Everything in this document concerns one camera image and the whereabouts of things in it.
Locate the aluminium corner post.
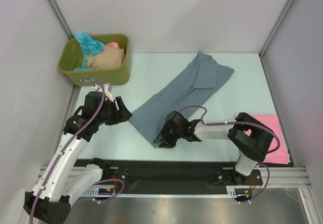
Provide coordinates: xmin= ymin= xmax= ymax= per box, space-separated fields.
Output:
xmin=259 ymin=0 xmax=306 ymax=58
xmin=46 ymin=0 xmax=74 ymax=40

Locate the beige t shirt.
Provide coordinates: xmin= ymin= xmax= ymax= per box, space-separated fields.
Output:
xmin=85 ymin=45 xmax=125 ymax=70

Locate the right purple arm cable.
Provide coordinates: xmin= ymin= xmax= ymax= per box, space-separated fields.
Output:
xmin=178 ymin=105 xmax=281 ymax=204

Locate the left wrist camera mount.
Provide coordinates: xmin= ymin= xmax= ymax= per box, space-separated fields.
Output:
xmin=92 ymin=84 xmax=114 ymax=102

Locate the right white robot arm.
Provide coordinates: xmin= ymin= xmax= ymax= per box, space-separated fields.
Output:
xmin=154 ymin=111 xmax=274 ymax=185

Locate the grey blue t shirt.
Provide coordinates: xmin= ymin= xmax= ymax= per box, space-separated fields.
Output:
xmin=129 ymin=52 xmax=235 ymax=148

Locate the right aluminium corner post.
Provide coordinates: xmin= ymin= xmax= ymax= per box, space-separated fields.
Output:
xmin=259 ymin=0 xmax=306 ymax=58

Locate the blue slotted cable duct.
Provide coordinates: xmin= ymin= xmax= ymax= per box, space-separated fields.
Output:
xmin=81 ymin=187 xmax=251 ymax=199

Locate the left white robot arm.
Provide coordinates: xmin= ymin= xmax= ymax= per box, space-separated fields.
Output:
xmin=23 ymin=91 xmax=132 ymax=223

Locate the left aluminium corner post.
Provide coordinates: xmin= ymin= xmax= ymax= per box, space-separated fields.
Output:
xmin=46 ymin=0 xmax=74 ymax=40

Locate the aluminium front rail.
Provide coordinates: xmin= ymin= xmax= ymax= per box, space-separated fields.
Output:
xmin=37 ymin=167 xmax=312 ymax=188

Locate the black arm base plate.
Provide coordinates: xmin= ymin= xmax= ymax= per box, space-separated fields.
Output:
xmin=73 ymin=158 xmax=263 ymax=195

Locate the turquoise t shirt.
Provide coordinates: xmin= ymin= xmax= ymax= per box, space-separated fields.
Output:
xmin=74 ymin=32 xmax=105 ymax=71

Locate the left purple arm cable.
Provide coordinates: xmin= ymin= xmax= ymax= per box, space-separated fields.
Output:
xmin=29 ymin=80 xmax=126 ymax=224

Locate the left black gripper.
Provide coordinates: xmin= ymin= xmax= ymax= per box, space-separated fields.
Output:
xmin=96 ymin=96 xmax=132 ymax=126

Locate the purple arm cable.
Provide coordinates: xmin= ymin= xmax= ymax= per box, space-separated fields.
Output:
xmin=178 ymin=105 xmax=281 ymax=204
xmin=29 ymin=80 xmax=126 ymax=224

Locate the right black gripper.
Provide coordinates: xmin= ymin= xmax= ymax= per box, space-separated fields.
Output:
xmin=153 ymin=122 xmax=183 ymax=148

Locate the salmon pink t shirt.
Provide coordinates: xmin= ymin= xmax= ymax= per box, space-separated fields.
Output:
xmin=106 ymin=42 xmax=120 ymax=48

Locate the folded pink t shirt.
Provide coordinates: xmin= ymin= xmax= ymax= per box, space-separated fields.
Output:
xmin=247 ymin=115 xmax=290 ymax=164

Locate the olive green plastic bin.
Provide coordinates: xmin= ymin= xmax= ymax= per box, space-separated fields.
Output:
xmin=58 ymin=34 xmax=132 ymax=87

